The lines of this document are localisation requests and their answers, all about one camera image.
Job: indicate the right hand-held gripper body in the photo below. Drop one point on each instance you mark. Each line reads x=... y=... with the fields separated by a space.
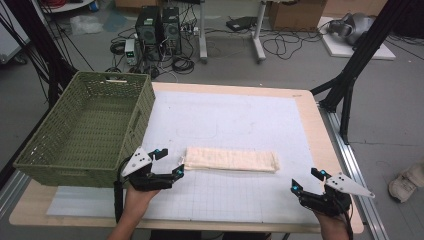
x=330 y=203

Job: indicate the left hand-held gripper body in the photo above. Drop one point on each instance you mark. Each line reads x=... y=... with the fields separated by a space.
x=146 y=182

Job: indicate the cream cloth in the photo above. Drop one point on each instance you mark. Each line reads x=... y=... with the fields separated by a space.
x=230 y=160

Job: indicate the green woven plastic basket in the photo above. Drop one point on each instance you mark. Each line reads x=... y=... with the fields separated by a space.
x=93 y=126

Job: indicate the person's left hand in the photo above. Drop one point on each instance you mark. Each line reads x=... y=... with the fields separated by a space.
x=136 y=201

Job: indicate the person's right hand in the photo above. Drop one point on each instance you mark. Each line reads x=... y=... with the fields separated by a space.
x=333 y=228

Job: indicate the white shoe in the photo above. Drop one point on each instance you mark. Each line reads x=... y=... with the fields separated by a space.
x=405 y=186

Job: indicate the white grid mat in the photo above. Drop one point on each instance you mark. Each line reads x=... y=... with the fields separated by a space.
x=233 y=113

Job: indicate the white bench power supply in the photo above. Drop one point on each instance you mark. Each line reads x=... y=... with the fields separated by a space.
x=130 y=51

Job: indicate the large black computer tower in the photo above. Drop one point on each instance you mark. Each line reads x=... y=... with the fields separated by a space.
x=148 y=33

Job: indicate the slim black computer tower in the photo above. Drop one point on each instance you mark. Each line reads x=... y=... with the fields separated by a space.
x=171 y=30

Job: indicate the white floor board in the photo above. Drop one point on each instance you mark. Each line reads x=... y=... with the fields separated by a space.
x=340 y=50

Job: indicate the black metal tripod stand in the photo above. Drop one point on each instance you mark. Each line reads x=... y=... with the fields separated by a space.
x=363 y=53

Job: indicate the white desk leg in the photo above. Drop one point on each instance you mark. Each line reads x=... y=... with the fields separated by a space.
x=202 y=33
x=258 y=36

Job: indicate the clear plastic bag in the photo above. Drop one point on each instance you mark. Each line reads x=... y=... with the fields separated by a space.
x=86 y=25

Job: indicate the grey helmet-shaped device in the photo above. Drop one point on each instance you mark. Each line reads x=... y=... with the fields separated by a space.
x=353 y=28

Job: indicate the flat black device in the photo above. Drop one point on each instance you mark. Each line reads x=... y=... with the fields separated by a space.
x=240 y=24

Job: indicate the brown cardboard box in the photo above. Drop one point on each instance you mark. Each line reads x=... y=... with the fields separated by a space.
x=296 y=15

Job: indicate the round white table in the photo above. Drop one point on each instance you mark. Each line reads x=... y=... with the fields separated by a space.
x=66 y=7

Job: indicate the white cabinet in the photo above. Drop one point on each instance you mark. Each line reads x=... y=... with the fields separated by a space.
x=10 y=36

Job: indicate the aluminium rail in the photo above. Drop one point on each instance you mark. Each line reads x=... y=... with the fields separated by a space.
x=353 y=166

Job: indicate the black metal frame stand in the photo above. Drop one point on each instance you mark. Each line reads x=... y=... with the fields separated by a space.
x=43 y=50

